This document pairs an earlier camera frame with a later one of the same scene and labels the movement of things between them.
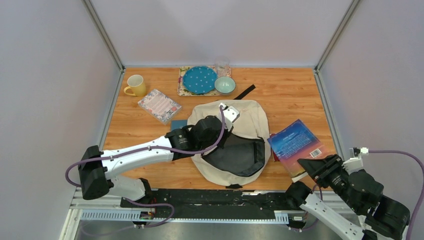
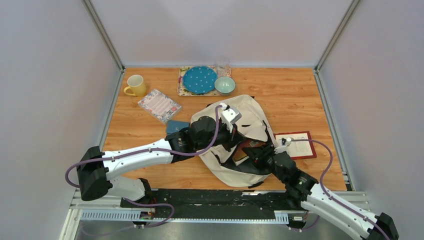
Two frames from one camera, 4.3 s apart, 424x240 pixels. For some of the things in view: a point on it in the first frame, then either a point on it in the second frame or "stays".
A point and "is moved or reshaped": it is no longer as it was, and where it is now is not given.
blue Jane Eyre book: [297, 142] to [239, 155]
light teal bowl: [225, 85] stays
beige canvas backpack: [243, 152] is moved or reshaped
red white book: [275, 157] is moved or reshaped
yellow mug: [137, 85] stays
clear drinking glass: [222, 66] stays
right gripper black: [314, 166] to [259, 154]
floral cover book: [161, 106] stays
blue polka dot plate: [199, 79] stays
